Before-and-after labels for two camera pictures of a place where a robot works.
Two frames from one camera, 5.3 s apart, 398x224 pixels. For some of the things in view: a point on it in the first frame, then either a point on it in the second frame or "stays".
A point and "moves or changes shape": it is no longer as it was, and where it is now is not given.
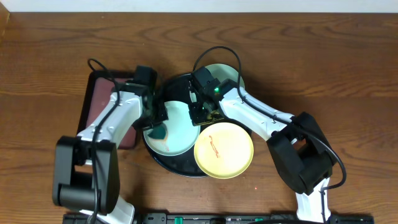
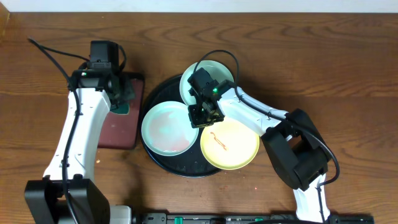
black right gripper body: (200, 115) stays
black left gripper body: (159, 114) → (128, 91)
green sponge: (158, 132) moves or changes shape
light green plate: (183, 134) stays
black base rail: (236, 218) stays
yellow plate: (224, 150) moves or changes shape
